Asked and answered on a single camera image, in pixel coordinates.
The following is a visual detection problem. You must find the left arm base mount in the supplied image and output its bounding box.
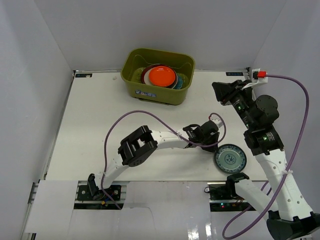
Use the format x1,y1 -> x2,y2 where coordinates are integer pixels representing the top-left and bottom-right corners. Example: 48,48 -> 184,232
73,173 -> 124,210

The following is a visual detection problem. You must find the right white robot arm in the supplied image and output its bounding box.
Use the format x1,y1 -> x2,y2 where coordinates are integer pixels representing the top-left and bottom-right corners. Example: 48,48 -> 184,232
212,80 -> 320,240

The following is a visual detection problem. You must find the cream plate with small flowers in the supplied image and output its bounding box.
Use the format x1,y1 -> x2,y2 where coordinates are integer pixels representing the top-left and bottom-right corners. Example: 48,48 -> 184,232
141,75 -> 177,89

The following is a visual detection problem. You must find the orange plastic plate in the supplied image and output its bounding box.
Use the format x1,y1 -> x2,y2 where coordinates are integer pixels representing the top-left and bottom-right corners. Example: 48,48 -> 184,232
148,65 -> 176,87

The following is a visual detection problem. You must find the teal scalloped plate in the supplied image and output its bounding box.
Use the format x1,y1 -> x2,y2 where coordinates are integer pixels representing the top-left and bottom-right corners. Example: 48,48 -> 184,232
130,67 -> 188,90

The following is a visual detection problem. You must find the blue patterned small plate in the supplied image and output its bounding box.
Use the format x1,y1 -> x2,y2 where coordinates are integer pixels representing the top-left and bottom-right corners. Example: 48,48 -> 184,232
213,144 -> 247,174

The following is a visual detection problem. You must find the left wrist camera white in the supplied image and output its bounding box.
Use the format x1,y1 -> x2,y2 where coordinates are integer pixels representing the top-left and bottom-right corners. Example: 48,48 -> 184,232
208,113 -> 225,128

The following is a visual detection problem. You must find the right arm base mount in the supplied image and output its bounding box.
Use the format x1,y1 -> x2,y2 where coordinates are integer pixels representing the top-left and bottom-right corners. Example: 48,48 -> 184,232
203,183 -> 250,213

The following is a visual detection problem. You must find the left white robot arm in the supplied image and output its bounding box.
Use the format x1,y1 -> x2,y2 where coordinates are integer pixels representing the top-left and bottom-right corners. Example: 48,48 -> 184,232
87,119 -> 223,200

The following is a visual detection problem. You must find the olive green plastic bin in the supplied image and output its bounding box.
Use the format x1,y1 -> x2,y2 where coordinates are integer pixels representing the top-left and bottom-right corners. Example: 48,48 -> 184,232
120,48 -> 195,106

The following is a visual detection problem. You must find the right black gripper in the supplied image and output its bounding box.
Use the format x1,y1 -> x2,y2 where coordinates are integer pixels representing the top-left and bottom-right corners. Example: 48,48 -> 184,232
212,80 -> 256,130

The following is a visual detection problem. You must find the dark red rimmed plate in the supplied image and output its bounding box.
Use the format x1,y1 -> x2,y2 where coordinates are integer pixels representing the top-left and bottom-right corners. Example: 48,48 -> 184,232
140,64 -> 178,89

